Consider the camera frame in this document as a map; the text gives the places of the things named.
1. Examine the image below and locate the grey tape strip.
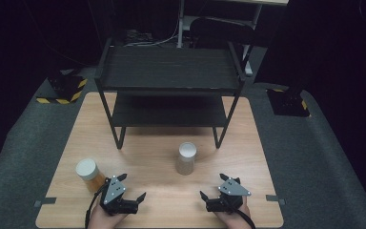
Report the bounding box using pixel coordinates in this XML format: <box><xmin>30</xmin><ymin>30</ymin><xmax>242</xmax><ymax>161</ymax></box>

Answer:
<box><xmin>265</xmin><ymin>194</ymin><xmax>287</xmax><ymax>205</ymax></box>
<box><xmin>33</xmin><ymin>197</ymin><xmax>57</xmax><ymax>208</ymax></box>

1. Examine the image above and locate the white metal desk frame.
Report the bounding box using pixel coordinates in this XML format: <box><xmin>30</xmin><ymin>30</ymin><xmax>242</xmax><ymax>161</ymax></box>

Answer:
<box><xmin>176</xmin><ymin>0</ymin><xmax>290</xmax><ymax>77</ymax></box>

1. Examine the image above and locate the black yellow striped stand base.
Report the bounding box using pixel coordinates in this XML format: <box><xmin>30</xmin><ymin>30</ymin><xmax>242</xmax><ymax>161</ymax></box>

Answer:
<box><xmin>36</xmin><ymin>71</ymin><xmax>89</xmax><ymax>105</ymax></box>

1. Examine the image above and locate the orange spice jar white lid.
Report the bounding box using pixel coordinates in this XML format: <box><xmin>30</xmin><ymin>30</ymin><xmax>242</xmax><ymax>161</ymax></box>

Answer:
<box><xmin>74</xmin><ymin>157</ymin><xmax>107</xmax><ymax>194</ymax></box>

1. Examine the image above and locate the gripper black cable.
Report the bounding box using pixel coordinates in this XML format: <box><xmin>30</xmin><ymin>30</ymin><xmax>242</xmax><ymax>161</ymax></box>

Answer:
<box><xmin>232</xmin><ymin>207</ymin><xmax>257</xmax><ymax>229</ymax></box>
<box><xmin>85</xmin><ymin>183</ymin><xmax>110</xmax><ymax>229</ymax></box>

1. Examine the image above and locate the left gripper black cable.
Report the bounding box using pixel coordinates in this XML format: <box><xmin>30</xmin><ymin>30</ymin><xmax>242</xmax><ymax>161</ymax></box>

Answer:
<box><xmin>85</xmin><ymin>183</ymin><xmax>110</xmax><ymax>229</ymax></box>

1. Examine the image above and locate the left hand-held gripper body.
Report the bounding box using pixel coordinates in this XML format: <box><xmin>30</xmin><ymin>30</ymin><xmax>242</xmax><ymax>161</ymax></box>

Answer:
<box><xmin>99</xmin><ymin>175</ymin><xmax>139</xmax><ymax>216</ymax></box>

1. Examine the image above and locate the black two-tier shelf rack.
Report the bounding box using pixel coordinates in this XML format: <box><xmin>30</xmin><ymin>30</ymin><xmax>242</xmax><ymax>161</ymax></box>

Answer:
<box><xmin>94</xmin><ymin>37</ymin><xmax>248</xmax><ymax>151</ymax></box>

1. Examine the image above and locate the person's left hand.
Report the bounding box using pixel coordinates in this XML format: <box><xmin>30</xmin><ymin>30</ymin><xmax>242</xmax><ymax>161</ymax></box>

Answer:
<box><xmin>87</xmin><ymin>203</ymin><xmax>128</xmax><ymax>229</ymax></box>

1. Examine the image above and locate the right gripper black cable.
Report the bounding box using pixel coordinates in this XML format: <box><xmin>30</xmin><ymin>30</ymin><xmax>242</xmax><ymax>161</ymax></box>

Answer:
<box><xmin>232</xmin><ymin>207</ymin><xmax>257</xmax><ymax>229</ymax></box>

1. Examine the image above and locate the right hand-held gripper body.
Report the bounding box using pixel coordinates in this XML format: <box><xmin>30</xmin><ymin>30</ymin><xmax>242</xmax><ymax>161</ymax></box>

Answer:
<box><xmin>206</xmin><ymin>177</ymin><xmax>253</xmax><ymax>213</ymax></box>

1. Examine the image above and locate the brown spice jar white lid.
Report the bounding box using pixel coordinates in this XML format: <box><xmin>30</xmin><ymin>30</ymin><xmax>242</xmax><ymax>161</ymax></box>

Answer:
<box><xmin>174</xmin><ymin>141</ymin><xmax>198</xmax><ymax>177</ymax></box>

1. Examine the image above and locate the black chair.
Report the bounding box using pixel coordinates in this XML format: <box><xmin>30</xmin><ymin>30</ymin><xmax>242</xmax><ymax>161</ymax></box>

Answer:
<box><xmin>189</xmin><ymin>16</ymin><xmax>257</xmax><ymax>50</ymax></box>

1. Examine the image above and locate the person's right hand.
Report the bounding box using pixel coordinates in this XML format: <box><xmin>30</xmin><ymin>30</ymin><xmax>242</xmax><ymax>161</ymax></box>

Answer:
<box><xmin>213</xmin><ymin>204</ymin><xmax>253</xmax><ymax>229</ymax></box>

